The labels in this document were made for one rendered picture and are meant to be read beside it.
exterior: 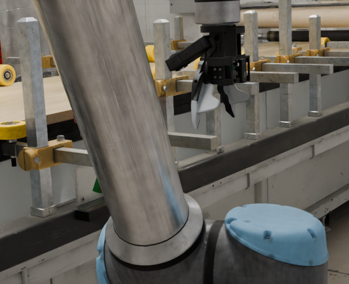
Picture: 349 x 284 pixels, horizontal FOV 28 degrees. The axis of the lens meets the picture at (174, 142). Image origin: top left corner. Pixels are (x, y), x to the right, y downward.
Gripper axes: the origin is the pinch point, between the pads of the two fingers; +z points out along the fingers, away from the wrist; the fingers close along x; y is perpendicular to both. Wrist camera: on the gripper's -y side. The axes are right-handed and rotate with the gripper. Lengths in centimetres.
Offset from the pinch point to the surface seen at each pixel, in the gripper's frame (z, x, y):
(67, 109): 4, 24, -63
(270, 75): -2, 70, -23
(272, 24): -8, 276, -127
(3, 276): 35, -20, -45
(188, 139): 8.5, 20.1, -19.6
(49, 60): -2, 103, -148
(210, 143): 9.0, 19.9, -13.3
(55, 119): 6, 17, -62
